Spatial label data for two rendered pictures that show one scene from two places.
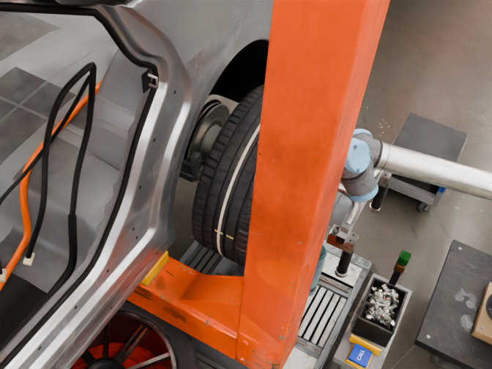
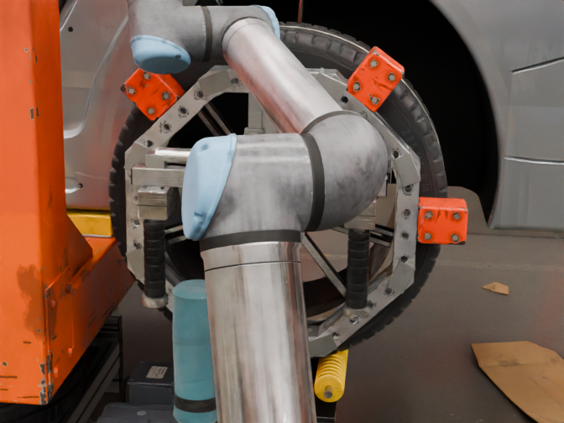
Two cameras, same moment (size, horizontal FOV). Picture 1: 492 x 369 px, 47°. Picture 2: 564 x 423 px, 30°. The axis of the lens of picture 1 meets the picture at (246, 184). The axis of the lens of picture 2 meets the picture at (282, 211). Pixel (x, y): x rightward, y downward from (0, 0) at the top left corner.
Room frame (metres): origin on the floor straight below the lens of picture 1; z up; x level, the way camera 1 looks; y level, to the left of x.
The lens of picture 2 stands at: (0.75, -2.01, 1.39)
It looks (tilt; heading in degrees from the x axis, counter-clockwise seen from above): 16 degrees down; 71
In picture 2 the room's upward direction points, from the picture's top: 1 degrees clockwise
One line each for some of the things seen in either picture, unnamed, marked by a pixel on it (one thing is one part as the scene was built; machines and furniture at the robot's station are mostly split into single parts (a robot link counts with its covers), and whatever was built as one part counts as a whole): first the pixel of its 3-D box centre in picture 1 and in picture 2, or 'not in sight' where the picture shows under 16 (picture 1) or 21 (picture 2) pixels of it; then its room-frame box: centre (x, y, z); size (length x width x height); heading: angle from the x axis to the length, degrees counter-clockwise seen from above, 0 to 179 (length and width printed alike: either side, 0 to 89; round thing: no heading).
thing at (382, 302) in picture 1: (380, 311); not in sight; (1.11, -0.55, 0.51); 0.20 x 0.14 x 0.13; 157
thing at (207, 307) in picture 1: (183, 283); (69, 245); (1.04, 0.18, 0.69); 0.52 x 0.17 x 0.35; 65
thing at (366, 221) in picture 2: (378, 174); (360, 206); (1.43, -0.47, 0.93); 0.09 x 0.05 x 0.05; 65
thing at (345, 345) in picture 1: (373, 324); not in sight; (1.09, -0.55, 0.44); 0.43 x 0.17 x 0.03; 155
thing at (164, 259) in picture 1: (142, 260); (91, 217); (1.11, 0.34, 0.71); 0.14 x 0.14 x 0.05; 65
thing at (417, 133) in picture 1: (421, 164); not in sight; (2.28, -0.98, 0.17); 0.43 x 0.36 x 0.34; 155
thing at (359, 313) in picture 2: (378, 195); (357, 270); (1.41, -0.50, 0.83); 0.04 x 0.04 x 0.16
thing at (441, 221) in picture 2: not in sight; (441, 221); (1.65, -0.35, 0.85); 0.09 x 0.08 x 0.07; 155
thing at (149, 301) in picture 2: (345, 260); (154, 259); (1.10, -0.36, 0.83); 0.04 x 0.04 x 0.16
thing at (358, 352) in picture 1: (359, 356); not in sight; (0.94, -0.47, 0.47); 0.07 x 0.07 x 0.02; 65
